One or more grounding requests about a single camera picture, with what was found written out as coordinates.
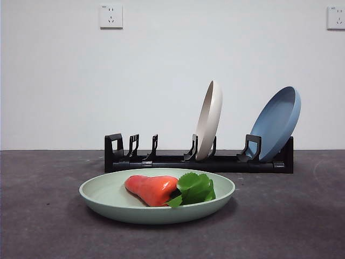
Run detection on orange toy carrot green leaves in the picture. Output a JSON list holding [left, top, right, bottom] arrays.
[[124, 172, 217, 209]]

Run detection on pale green round plate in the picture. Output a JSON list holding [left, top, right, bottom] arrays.
[[79, 167, 236, 225]]

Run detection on beige round plate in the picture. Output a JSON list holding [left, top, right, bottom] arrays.
[[195, 80, 223, 161]]

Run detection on black plastic plate rack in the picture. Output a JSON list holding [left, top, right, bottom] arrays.
[[103, 133, 294, 174]]

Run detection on blue round plate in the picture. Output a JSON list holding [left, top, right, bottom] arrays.
[[249, 86, 301, 162]]

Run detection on white wall socket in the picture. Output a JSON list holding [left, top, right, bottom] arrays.
[[100, 4, 123, 30], [326, 6, 345, 30]]

